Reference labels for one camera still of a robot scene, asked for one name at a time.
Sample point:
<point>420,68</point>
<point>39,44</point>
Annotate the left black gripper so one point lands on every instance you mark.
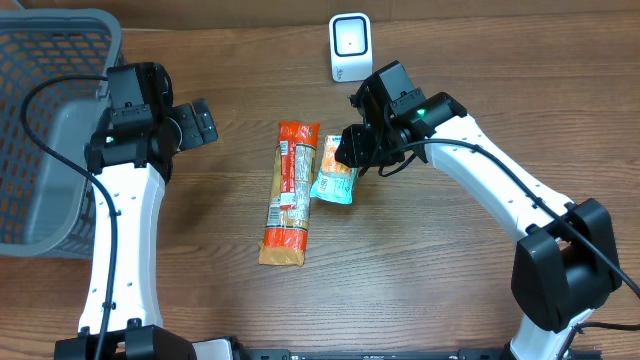
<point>198,125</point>

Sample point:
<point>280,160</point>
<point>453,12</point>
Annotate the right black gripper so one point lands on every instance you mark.
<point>353,147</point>

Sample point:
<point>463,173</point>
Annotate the small orange sachet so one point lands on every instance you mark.
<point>329,164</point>

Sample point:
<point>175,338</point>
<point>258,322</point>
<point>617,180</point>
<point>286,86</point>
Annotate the teal snack packet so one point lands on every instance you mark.
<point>335,187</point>

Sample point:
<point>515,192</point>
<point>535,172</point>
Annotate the orange pasta packet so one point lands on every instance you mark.
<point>287,224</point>

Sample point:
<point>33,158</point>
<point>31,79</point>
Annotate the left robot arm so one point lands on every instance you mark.
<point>130,156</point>

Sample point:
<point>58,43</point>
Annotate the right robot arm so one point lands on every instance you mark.
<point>566,263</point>

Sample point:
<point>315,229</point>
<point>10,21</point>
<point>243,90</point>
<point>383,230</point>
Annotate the white barcode scanner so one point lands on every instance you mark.
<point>350,43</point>

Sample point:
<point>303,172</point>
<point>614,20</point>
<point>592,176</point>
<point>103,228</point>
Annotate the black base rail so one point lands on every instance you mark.
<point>461,354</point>

